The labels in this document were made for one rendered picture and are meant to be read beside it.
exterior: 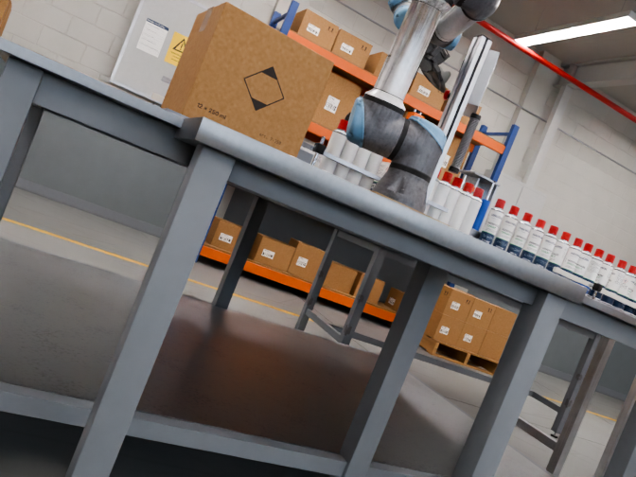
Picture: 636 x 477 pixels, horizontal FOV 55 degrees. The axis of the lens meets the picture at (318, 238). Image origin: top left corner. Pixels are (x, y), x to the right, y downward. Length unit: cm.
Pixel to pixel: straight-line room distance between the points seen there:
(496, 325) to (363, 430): 474
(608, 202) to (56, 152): 686
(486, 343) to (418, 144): 474
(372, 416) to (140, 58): 505
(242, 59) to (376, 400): 87
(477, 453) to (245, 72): 100
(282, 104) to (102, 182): 486
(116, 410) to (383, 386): 69
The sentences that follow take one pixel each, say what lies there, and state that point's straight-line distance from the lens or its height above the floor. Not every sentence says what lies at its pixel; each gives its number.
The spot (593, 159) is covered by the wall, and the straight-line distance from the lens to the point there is 884.
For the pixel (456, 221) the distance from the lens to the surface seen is 227.
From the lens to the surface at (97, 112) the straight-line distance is 122.
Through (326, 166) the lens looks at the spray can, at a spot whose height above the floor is 92.
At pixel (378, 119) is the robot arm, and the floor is 104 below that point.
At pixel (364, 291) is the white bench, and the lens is 340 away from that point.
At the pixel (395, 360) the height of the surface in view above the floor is 50.
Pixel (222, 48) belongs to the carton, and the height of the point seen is 102.
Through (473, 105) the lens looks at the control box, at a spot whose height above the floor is 129.
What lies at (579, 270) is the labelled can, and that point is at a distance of 274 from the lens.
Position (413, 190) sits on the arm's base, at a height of 91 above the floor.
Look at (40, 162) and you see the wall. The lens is 626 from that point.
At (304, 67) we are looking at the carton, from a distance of 151.
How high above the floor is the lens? 74
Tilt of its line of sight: 1 degrees down
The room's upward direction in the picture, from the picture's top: 22 degrees clockwise
